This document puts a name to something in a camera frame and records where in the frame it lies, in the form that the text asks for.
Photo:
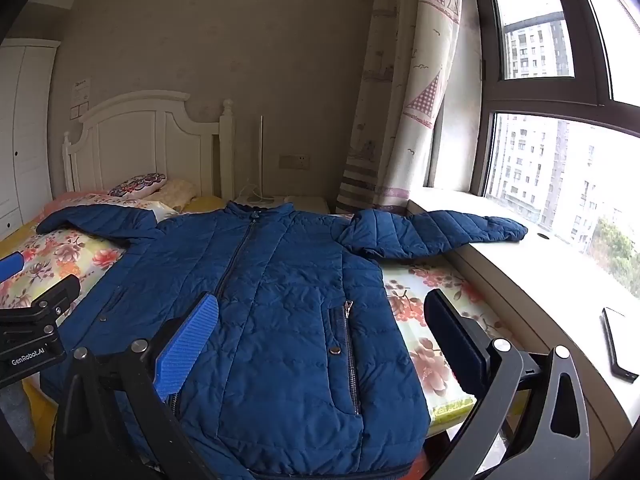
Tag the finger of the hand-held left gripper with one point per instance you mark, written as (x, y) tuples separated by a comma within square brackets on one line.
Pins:
[(10, 266), (60, 297)]

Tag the beige pillow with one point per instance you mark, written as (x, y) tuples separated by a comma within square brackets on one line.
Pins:
[(180, 192)]

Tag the pink blanket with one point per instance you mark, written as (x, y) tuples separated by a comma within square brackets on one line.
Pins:
[(75, 200)]

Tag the sailboat print curtain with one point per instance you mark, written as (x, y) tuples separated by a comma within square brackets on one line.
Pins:
[(400, 110)]

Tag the blue puffer jacket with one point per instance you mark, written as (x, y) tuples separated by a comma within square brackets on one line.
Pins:
[(280, 310)]

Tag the black phone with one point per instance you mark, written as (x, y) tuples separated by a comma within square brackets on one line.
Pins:
[(622, 342)]

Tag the white window sill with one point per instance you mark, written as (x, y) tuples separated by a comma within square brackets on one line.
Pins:
[(560, 290)]

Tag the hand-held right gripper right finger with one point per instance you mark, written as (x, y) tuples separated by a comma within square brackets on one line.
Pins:
[(452, 342)]

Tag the purple patterned pillow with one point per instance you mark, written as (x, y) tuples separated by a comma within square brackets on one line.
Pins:
[(137, 185)]

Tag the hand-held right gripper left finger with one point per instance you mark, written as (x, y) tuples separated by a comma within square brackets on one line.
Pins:
[(185, 347)]

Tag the white nightstand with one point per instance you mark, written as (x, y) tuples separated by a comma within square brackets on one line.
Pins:
[(305, 204)]

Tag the white bed headboard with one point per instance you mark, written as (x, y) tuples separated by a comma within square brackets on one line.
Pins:
[(150, 135)]

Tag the wall socket plate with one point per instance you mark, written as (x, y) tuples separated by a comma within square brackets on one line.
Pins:
[(294, 161)]

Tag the white wardrobe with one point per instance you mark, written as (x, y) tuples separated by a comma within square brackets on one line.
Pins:
[(25, 135)]

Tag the white lamp pole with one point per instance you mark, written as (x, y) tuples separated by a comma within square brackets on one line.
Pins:
[(260, 155)]

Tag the floral quilt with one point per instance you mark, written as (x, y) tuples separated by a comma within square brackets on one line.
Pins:
[(415, 355)]

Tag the paper wall notices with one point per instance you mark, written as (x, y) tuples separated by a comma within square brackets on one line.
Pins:
[(81, 97)]

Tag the dark framed window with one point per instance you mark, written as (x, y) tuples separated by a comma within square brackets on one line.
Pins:
[(590, 95)]

